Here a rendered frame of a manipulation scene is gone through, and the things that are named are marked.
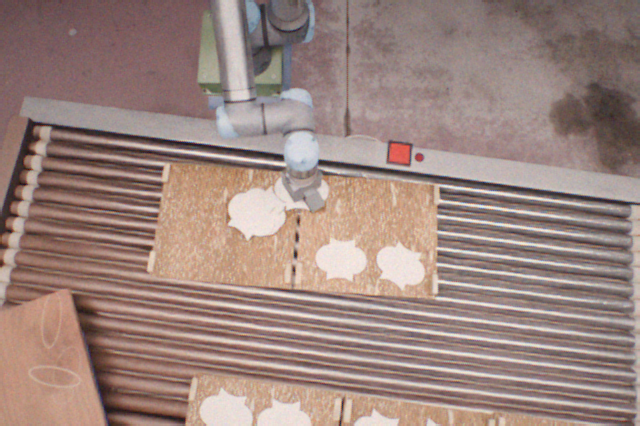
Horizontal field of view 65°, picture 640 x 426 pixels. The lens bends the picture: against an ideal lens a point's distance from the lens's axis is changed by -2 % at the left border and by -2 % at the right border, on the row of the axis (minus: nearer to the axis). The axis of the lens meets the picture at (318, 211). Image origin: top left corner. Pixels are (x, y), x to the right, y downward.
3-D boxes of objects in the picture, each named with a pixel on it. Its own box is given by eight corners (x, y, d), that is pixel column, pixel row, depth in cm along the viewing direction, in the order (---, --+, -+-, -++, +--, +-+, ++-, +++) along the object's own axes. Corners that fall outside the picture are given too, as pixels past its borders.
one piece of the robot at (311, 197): (303, 205, 120) (303, 222, 136) (335, 186, 121) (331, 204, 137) (276, 165, 122) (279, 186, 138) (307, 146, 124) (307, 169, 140)
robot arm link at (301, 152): (317, 126, 111) (321, 162, 109) (316, 145, 122) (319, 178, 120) (281, 128, 111) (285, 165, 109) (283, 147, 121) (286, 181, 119)
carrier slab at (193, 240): (168, 164, 156) (167, 162, 155) (301, 175, 157) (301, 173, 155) (149, 277, 147) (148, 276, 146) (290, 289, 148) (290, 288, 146)
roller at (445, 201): (38, 142, 162) (30, 136, 157) (639, 223, 161) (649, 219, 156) (34, 156, 160) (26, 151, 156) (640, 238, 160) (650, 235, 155)
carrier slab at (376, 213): (304, 175, 157) (304, 173, 155) (436, 185, 157) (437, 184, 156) (294, 289, 148) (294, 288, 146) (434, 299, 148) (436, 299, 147)
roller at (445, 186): (42, 128, 163) (34, 122, 158) (639, 208, 162) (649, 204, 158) (38, 142, 162) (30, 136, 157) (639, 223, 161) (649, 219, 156)
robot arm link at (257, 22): (223, 23, 154) (215, -5, 141) (267, 19, 154) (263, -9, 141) (225, 59, 151) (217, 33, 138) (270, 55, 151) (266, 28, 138)
